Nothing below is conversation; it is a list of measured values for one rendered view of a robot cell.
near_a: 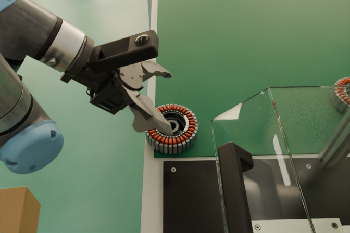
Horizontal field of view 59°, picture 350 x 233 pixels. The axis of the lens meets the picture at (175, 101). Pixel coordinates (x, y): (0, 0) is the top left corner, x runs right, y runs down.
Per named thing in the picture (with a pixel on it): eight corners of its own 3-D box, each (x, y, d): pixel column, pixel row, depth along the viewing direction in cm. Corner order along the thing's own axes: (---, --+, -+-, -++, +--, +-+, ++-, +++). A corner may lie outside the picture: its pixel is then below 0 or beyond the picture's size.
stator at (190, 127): (143, 155, 63) (141, 144, 60) (147, 112, 71) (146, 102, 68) (197, 155, 63) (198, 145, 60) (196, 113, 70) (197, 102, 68)
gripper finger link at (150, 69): (150, 76, 67) (120, 77, 60) (168, 61, 64) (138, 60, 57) (157, 88, 67) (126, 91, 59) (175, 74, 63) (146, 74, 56)
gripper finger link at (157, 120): (155, 145, 57) (124, 106, 57) (177, 131, 54) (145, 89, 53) (147, 154, 54) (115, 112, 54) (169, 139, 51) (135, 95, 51)
